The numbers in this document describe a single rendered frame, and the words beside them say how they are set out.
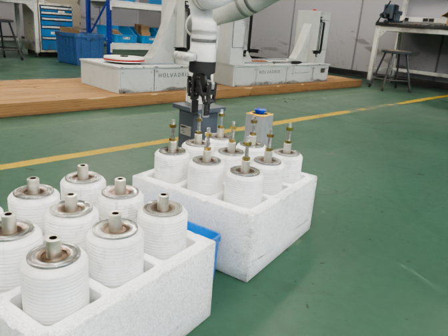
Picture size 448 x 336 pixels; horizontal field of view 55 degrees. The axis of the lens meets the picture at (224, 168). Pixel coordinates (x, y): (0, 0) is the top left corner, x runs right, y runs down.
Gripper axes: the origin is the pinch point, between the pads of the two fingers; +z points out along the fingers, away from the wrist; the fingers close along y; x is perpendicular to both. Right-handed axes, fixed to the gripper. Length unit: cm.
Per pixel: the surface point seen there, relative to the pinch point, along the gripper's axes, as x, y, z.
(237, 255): 5.7, -33.7, 28.5
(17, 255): 54, -43, 12
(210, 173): 7.0, -20.2, 11.8
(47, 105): 14, 167, 30
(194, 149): 2.9, -3.3, 10.7
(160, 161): 15.0, -6.8, 11.9
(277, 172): -10.1, -26.0, 11.6
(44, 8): -49, 531, -27
